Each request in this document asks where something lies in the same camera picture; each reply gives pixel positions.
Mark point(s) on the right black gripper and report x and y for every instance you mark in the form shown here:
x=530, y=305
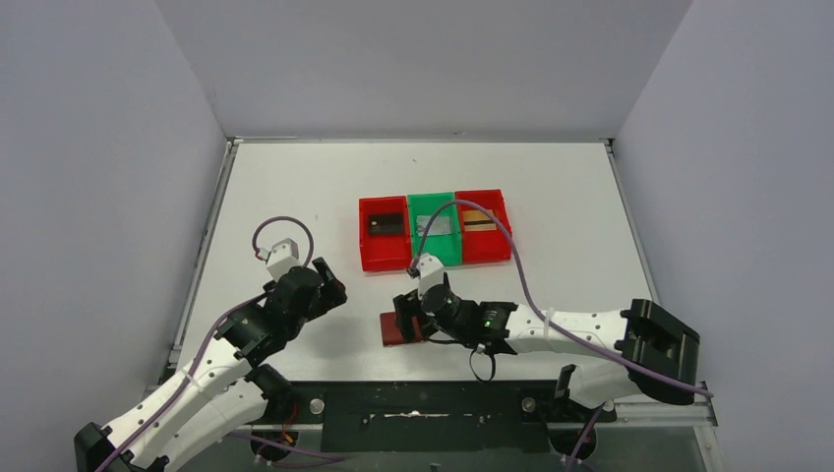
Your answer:
x=408, y=306

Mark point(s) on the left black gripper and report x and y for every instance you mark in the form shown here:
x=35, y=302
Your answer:
x=327, y=286

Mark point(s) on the red leather card holder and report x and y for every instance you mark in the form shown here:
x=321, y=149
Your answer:
x=392, y=335

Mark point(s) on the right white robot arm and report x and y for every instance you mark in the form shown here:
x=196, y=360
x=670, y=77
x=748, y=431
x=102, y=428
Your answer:
x=642, y=348

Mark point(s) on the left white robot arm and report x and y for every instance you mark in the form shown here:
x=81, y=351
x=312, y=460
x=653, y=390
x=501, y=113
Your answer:
x=225, y=386

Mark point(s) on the silver credit card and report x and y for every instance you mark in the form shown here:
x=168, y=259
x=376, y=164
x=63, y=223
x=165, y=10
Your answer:
x=441, y=225

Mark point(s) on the gold credit card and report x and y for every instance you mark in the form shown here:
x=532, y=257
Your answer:
x=474, y=220

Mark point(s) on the black credit card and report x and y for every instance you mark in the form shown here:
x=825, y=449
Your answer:
x=386, y=224

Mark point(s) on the green plastic bin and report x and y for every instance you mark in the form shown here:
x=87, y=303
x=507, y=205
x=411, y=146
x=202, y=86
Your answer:
x=449, y=249

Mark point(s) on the right red plastic bin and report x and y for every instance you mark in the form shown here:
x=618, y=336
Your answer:
x=490, y=246

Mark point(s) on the red plastic bin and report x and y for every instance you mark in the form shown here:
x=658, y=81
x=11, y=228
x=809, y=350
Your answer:
x=490, y=246
x=383, y=253

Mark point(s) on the left red plastic bin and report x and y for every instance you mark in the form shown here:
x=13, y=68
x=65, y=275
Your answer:
x=383, y=253

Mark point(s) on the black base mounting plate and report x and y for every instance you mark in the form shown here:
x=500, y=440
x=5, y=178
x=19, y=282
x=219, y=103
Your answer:
x=527, y=416

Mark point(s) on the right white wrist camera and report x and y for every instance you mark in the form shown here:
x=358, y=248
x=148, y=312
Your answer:
x=431, y=273

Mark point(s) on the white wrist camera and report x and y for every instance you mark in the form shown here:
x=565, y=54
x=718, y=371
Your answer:
x=282, y=257
x=431, y=273

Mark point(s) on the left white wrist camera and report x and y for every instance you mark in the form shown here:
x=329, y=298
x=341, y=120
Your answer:
x=282, y=257

